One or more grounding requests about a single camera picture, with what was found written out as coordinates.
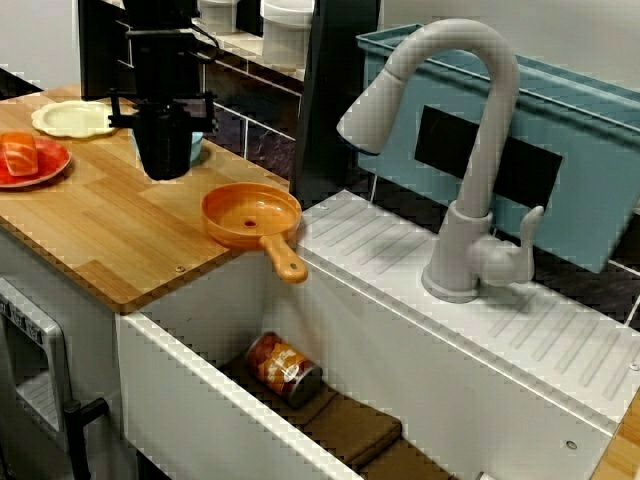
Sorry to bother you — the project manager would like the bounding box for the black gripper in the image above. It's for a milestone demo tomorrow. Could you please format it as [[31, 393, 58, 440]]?
[[107, 28, 221, 182]]

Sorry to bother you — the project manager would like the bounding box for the orange toy frying pan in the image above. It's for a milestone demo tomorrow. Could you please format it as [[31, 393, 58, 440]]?
[[200, 182, 309, 285]]

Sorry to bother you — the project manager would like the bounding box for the light blue bowl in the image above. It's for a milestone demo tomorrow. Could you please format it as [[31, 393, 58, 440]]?
[[128, 127, 204, 166]]

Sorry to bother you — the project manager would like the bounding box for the cream scalloped plate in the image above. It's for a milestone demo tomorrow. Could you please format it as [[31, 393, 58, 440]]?
[[30, 99, 124, 139]]

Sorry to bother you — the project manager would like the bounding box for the red round plate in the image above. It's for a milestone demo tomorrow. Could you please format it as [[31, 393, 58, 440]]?
[[0, 135, 73, 189]]

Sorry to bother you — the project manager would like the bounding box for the white labelled jar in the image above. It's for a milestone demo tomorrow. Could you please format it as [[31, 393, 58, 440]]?
[[198, 0, 239, 34]]

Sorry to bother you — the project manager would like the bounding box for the salmon sushi toy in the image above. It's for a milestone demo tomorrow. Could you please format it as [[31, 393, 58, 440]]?
[[0, 130, 40, 177]]

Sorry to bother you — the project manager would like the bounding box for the plain white jar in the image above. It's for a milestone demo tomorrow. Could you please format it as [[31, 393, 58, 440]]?
[[259, 0, 317, 69]]

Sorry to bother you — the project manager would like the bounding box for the white toy kitchen cabinet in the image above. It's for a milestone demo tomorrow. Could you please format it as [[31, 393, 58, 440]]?
[[0, 219, 131, 480]]

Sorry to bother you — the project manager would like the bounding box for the white toy sink unit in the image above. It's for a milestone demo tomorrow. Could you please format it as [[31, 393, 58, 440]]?
[[115, 189, 640, 480]]

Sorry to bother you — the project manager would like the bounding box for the grey toy appliance panel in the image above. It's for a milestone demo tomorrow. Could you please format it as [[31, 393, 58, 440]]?
[[0, 277, 71, 480]]

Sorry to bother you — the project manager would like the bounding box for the orange beans toy can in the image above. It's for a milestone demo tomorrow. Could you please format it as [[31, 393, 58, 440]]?
[[244, 330, 324, 409]]

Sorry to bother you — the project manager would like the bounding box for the grey toy faucet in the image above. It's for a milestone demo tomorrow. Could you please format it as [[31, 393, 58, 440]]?
[[335, 18, 546, 304]]

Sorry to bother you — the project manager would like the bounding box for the brown folded cloth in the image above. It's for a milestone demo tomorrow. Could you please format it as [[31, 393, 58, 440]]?
[[219, 367, 481, 480]]

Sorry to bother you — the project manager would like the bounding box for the light blue plastic bin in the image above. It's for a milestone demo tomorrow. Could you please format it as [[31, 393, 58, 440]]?
[[355, 22, 640, 275]]

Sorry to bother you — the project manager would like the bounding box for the black cabinet handle bar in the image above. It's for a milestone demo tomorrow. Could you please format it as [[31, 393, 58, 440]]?
[[62, 397, 109, 480]]

